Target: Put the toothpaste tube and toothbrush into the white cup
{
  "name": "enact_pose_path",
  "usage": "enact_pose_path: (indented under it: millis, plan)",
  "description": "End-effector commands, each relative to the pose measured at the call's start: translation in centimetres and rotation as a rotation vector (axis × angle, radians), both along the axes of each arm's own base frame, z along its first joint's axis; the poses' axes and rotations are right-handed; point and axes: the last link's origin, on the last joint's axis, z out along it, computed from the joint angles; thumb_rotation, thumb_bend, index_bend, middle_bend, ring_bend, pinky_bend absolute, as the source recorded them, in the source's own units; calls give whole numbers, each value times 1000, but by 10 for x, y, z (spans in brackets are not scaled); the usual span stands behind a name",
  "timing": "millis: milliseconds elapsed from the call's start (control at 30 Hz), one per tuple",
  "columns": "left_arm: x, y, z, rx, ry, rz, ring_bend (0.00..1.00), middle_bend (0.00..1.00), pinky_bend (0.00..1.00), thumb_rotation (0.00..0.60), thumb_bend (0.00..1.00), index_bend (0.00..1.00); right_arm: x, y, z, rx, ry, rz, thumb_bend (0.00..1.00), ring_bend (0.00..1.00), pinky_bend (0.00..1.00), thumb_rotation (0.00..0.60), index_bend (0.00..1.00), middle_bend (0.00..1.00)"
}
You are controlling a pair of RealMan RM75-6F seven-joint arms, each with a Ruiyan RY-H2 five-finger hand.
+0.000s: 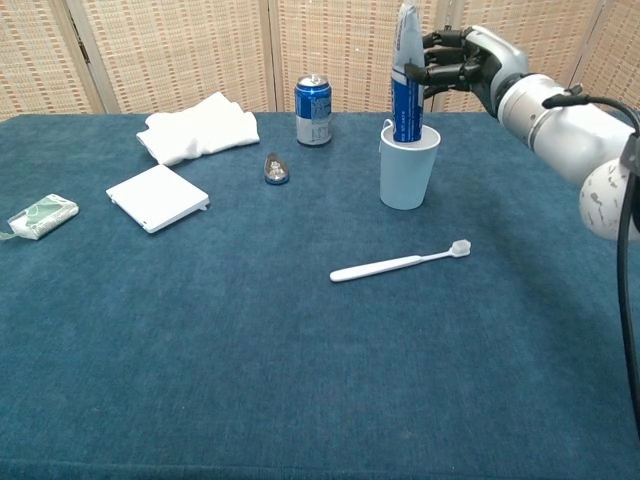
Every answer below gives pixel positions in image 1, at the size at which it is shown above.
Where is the blue soda can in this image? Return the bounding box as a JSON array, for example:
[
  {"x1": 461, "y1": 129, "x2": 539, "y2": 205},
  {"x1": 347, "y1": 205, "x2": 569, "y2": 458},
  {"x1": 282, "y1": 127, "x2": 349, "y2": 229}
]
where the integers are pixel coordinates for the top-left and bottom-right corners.
[{"x1": 293, "y1": 74, "x2": 334, "y2": 147}]

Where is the blue white toothpaste tube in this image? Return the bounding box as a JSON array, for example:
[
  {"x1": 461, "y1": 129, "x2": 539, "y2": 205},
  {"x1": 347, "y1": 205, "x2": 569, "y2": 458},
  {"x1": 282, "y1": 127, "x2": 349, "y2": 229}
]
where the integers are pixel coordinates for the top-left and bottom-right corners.
[{"x1": 389, "y1": 1, "x2": 427, "y2": 144}]

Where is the green white tissue packet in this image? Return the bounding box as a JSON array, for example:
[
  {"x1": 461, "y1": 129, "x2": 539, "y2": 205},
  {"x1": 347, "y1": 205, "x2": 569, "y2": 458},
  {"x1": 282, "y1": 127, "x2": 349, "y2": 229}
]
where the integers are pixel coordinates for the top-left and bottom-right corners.
[{"x1": 0, "y1": 193, "x2": 80, "y2": 245}]

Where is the bamboo folding screen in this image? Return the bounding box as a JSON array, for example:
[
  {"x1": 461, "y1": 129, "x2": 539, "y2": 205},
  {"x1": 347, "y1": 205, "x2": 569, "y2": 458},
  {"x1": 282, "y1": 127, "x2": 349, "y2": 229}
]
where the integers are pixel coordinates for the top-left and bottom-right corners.
[{"x1": 0, "y1": 0, "x2": 640, "y2": 121}]

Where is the white toothbrush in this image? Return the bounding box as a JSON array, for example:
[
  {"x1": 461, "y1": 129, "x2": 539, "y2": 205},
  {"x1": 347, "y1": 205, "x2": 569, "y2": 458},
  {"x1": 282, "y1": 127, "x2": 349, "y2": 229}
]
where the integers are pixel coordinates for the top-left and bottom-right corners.
[{"x1": 329, "y1": 239, "x2": 473, "y2": 284}]

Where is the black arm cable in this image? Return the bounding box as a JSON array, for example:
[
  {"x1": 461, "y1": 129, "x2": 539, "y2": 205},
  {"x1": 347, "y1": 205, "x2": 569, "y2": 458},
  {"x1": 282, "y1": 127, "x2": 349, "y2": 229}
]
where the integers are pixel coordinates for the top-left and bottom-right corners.
[{"x1": 542, "y1": 84, "x2": 640, "y2": 441}]

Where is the white plastic cup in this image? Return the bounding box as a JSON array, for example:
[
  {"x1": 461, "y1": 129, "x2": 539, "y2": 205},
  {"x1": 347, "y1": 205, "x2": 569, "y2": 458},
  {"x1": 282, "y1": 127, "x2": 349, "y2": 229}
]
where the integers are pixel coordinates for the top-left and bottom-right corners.
[{"x1": 378, "y1": 118, "x2": 442, "y2": 211}]

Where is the blue table cloth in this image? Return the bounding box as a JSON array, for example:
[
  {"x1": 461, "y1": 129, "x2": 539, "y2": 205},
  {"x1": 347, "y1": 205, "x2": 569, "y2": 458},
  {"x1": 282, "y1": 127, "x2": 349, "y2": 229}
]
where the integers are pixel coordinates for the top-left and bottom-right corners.
[{"x1": 0, "y1": 110, "x2": 640, "y2": 480}]

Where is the white flat square box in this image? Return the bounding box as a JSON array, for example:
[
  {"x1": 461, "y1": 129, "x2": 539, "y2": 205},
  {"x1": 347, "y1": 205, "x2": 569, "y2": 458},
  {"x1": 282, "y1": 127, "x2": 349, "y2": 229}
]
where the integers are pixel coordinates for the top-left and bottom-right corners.
[{"x1": 105, "y1": 163, "x2": 211, "y2": 235}]

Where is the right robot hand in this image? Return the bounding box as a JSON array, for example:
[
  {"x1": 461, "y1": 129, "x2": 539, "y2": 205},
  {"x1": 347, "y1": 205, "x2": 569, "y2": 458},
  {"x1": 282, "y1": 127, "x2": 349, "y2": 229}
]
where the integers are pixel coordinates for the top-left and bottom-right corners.
[{"x1": 403, "y1": 24, "x2": 530, "y2": 119}]

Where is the small silver clear trinket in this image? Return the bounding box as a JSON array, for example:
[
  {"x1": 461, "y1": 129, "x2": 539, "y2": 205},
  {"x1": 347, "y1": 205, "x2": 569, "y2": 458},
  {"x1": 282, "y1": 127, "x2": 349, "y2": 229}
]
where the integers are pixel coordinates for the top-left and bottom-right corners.
[{"x1": 263, "y1": 152, "x2": 291, "y2": 187}]

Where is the white folded towel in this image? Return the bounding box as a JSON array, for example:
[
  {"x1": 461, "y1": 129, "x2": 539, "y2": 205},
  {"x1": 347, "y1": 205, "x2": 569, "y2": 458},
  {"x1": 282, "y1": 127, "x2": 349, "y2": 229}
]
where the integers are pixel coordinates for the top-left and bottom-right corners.
[{"x1": 135, "y1": 91, "x2": 261, "y2": 167}]

